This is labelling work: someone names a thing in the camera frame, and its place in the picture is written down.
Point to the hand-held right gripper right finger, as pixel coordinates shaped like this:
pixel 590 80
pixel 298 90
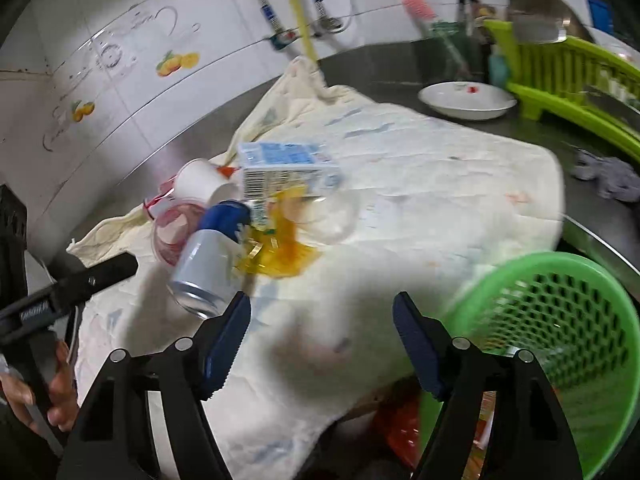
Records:
pixel 420 350

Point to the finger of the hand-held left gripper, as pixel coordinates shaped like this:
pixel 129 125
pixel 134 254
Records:
pixel 100 275

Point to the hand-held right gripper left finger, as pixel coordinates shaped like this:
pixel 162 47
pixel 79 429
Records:
pixel 225 355

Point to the clear pink plastic cup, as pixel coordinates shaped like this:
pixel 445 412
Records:
pixel 170 235

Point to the blue and silver can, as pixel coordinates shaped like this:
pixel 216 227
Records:
pixel 205 265

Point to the yellow plastic wrapper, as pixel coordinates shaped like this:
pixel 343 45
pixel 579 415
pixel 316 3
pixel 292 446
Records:
pixel 280 255

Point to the green mesh basket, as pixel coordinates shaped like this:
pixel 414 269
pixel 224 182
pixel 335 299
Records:
pixel 550 310

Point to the white paper cup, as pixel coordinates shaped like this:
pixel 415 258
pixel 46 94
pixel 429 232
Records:
pixel 197 180

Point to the blue and white carton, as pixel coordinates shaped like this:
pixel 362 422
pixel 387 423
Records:
pixel 285 157

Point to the person's left hand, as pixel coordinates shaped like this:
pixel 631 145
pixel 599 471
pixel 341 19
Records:
pixel 62 390

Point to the cream printed quilt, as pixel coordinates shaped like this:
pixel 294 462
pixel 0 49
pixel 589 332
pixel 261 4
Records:
pixel 425 185

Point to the stainless steel sink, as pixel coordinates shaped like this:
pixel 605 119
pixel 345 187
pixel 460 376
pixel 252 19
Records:
pixel 605 245

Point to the white bowl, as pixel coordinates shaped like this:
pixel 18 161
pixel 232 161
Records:
pixel 465 102

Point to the grey rag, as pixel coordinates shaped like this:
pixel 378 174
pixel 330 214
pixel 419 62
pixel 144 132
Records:
pixel 605 175

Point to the teal bottle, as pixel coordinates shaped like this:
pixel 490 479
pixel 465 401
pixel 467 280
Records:
pixel 497 70

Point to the metal water valve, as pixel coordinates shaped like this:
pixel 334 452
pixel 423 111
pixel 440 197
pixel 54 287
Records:
pixel 282 39
pixel 329 24

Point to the green dish rack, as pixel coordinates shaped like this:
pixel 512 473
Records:
pixel 550 70

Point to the yellow pipe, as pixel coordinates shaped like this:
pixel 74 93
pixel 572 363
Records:
pixel 300 15

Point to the pink bottle brush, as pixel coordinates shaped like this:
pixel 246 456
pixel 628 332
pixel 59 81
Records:
pixel 417 5

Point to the blue plastic container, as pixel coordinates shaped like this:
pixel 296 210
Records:
pixel 598 12

